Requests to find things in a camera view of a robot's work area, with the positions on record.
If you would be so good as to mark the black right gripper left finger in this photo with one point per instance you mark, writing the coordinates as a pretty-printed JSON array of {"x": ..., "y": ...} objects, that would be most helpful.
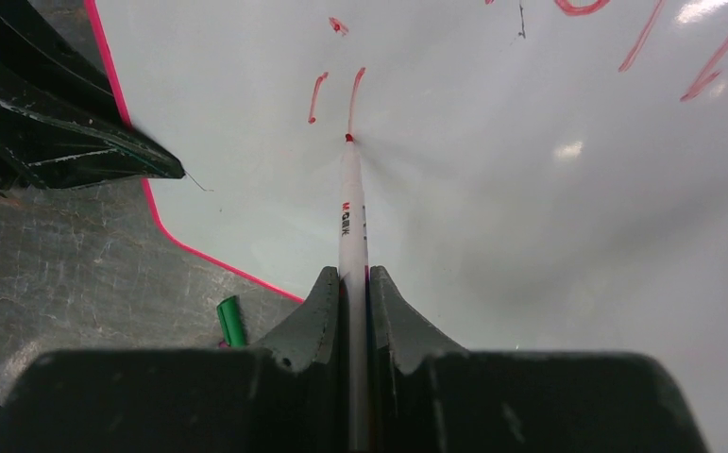
[{"x": 296, "y": 394}]

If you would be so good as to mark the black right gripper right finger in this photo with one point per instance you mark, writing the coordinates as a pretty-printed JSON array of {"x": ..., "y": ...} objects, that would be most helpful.
[{"x": 403, "y": 344}]

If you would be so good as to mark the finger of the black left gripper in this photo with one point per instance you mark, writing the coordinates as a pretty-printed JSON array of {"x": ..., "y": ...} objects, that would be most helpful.
[{"x": 60, "y": 127}]

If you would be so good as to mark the red whiteboard marker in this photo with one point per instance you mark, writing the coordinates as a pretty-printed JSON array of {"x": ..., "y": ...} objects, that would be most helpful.
[{"x": 353, "y": 272}]

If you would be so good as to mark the pink framed whiteboard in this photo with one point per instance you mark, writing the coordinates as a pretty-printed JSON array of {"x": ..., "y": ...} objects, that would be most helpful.
[{"x": 537, "y": 174}]

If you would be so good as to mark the green whiteboard marker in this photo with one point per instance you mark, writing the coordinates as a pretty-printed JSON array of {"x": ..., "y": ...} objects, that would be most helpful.
[{"x": 231, "y": 323}]

